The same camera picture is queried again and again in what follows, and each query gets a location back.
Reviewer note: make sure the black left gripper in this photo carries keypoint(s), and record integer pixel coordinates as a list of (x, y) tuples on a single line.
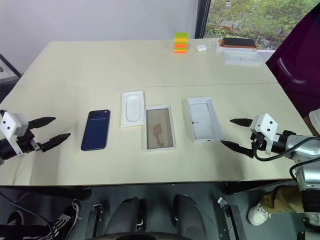
[(26, 142)]

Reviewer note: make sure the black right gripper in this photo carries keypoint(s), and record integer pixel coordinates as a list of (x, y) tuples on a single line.
[(257, 141)]

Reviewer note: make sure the white phone box lid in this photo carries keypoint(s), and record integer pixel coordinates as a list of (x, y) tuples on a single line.
[(205, 120)]

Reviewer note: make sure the dark blue smartphone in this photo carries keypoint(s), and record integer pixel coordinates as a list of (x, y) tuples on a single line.
[(96, 131)]

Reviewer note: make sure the white box insert tray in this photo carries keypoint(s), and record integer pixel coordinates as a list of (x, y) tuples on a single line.
[(133, 108)]

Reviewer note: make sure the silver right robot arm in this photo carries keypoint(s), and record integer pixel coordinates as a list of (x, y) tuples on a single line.
[(307, 150)]

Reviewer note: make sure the white phone box base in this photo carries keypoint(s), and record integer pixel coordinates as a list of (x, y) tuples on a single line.
[(160, 130)]

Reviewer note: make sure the black framed side stand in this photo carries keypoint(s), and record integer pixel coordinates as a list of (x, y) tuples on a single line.
[(7, 72)]

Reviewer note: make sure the white fabric bundle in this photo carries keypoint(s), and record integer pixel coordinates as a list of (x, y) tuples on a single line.
[(315, 122)]

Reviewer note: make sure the khaki trouser leg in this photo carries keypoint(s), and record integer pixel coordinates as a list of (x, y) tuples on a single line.
[(282, 200)]

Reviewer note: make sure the clear plastic tray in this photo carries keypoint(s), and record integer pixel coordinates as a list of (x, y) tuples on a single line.
[(242, 58)]

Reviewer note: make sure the black shoe white sole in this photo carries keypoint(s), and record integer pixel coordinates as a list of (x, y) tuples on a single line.
[(16, 218)]

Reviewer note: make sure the black white striped sneaker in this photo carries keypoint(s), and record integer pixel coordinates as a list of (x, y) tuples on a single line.
[(63, 222)]

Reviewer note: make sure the dark rounded shape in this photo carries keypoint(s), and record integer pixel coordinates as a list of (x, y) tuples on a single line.
[(188, 215), (125, 217)]

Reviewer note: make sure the white earbuds case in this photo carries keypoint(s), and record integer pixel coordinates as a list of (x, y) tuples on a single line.
[(201, 48)]

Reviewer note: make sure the dark purple chair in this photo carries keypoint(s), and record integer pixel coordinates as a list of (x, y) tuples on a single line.
[(300, 50)]

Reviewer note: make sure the green yellow orange brick stack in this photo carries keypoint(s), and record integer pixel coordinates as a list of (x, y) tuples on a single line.
[(181, 42)]

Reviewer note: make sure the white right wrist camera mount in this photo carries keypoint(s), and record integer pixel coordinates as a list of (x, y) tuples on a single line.
[(265, 123)]

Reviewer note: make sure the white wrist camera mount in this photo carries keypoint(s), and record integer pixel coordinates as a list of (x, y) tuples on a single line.
[(265, 123), (12, 125)]

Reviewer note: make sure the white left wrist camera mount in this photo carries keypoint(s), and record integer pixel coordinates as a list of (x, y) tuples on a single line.
[(12, 125)]

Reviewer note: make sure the black table frame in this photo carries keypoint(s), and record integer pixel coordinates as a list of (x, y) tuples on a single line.
[(50, 192)]

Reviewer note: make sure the black metal bracket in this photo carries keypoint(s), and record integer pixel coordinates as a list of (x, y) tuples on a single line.
[(231, 220), (98, 217)]

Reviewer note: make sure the black window frame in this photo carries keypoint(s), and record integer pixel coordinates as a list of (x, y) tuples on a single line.
[(202, 20)]

